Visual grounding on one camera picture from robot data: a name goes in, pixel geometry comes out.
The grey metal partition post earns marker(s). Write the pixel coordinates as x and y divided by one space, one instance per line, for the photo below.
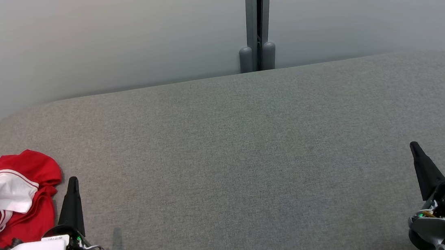
257 15

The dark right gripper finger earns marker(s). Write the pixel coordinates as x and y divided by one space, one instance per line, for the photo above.
426 174

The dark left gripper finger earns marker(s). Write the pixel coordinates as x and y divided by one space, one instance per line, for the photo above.
73 208

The grey cylinder post cap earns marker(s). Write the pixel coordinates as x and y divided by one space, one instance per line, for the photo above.
246 59
269 55

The red white basketball jersey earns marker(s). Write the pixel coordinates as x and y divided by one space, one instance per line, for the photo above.
4 191

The grey fabric sofa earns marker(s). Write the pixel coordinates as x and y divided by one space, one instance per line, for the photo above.
234 160

